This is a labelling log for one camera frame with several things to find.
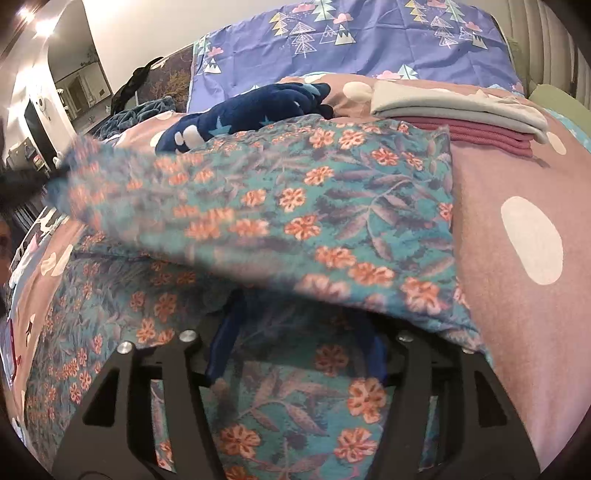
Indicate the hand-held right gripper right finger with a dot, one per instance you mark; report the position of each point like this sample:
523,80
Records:
374,353

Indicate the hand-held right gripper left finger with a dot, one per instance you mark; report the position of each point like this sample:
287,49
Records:
225,334

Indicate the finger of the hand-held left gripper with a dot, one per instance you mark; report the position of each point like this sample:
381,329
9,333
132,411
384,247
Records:
23,182

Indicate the teal floral print garment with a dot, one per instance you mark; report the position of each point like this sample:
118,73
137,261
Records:
295,207

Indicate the white round device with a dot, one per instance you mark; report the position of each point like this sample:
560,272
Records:
41,105

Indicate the dark teal fuzzy blanket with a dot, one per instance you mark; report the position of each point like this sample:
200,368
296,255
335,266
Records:
134,120

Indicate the black cloth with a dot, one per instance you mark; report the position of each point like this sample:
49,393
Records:
134,85

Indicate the dark branch print cloth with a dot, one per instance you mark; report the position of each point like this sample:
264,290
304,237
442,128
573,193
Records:
171,78

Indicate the navy star print garment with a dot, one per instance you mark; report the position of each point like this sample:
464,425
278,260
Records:
240,110

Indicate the maroon folded garment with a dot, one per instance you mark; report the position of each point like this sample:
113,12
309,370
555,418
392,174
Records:
485,136

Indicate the grey folded garment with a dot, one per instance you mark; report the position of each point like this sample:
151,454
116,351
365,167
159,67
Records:
438,104

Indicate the light blue bed sheet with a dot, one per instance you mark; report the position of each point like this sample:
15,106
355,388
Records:
570,122

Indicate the purple tree print sheet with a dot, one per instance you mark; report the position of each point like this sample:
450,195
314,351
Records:
369,41

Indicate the green pillow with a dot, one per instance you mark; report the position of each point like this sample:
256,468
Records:
563,99

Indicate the beige curtain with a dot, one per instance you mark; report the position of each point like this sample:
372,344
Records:
549,41

